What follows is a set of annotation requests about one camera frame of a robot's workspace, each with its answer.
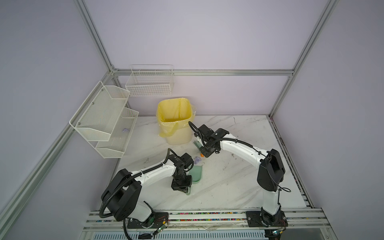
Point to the green hand brush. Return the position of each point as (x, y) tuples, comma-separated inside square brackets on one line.
[(197, 144)]

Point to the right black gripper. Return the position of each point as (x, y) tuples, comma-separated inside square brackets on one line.
[(206, 154)]

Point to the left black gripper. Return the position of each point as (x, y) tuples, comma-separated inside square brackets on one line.
[(183, 188)]

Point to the white wire wall basket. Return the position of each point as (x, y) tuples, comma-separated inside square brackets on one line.
[(150, 80)]

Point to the yellow bin liner bag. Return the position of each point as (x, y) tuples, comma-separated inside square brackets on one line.
[(174, 114)]

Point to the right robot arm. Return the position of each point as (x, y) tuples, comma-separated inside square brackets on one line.
[(269, 164)]

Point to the lower white mesh shelf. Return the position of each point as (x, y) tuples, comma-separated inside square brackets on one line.
[(116, 147)]

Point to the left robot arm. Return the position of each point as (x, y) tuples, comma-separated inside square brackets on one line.
[(121, 197)]

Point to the cream trash bin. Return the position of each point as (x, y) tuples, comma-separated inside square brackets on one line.
[(182, 136)]

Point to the purple scrap far left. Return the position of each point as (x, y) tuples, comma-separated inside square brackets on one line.
[(197, 161)]

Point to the white mesh shelf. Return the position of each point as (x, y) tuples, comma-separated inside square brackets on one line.
[(116, 147), (96, 119)]

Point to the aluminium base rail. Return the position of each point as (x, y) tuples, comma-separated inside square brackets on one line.
[(300, 224)]

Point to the upper white mesh shelf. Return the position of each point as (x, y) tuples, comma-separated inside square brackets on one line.
[(96, 119)]

